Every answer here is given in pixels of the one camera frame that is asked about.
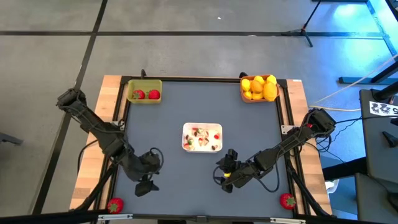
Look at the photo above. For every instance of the black desk device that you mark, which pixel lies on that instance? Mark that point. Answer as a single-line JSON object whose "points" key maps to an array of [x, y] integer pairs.
{"points": [[390, 138]]}

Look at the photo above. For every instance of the small red mushroom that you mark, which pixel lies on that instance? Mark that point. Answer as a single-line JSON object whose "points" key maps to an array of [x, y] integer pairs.
{"points": [[186, 145], [217, 136]]}

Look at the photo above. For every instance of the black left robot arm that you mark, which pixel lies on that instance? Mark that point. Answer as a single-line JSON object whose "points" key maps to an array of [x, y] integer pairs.
{"points": [[102, 137]]}

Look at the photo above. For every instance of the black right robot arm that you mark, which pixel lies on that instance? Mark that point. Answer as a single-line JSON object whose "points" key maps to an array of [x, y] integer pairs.
{"points": [[289, 143]]}

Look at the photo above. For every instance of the black metal stand base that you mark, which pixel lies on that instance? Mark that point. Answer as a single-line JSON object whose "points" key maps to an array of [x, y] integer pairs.
{"points": [[357, 80]]}

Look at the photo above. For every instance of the grey cart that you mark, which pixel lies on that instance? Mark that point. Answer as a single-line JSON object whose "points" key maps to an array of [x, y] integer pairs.
{"points": [[373, 199]]}

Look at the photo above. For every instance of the black frame post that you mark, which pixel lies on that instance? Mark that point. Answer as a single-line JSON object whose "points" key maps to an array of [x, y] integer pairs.
{"points": [[143, 74], [243, 74]]}

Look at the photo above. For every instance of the white marker tag sheet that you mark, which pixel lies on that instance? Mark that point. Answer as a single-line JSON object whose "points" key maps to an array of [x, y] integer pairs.
{"points": [[384, 109]]}

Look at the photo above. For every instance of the black pole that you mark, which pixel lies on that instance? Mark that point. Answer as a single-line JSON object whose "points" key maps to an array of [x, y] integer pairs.
{"points": [[387, 91]]}

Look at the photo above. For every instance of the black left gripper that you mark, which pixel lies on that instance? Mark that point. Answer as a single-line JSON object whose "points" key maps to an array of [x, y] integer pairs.
{"points": [[146, 165]]}

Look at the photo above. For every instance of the grey metal foot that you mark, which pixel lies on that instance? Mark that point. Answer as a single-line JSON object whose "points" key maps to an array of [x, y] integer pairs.
{"points": [[9, 139]]}

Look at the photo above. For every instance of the red strawberry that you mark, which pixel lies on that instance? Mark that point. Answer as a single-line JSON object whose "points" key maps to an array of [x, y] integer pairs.
{"points": [[287, 201], [115, 205], [139, 94], [154, 94]]}

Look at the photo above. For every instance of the grey desk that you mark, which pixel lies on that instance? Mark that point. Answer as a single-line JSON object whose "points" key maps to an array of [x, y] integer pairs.
{"points": [[373, 140]]}

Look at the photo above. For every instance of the white corner plate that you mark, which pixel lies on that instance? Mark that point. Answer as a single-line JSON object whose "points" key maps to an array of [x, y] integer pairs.
{"points": [[121, 124], [285, 129]]}

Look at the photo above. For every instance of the black tripod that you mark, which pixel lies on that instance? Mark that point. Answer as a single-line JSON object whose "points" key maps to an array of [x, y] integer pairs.
{"points": [[303, 30]]}

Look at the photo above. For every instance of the green plastic basket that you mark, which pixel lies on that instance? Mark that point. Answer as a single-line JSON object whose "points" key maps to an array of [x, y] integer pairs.
{"points": [[144, 84]]}

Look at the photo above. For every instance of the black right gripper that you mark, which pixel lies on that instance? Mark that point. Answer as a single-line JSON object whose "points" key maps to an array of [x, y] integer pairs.
{"points": [[241, 174]]}

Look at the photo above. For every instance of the black aluminium table frame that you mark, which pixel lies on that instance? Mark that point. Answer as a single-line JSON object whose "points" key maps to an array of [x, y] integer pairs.
{"points": [[202, 79]]}

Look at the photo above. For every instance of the orange plastic basket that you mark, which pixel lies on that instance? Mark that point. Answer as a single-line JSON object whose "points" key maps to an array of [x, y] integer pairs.
{"points": [[248, 101]]}

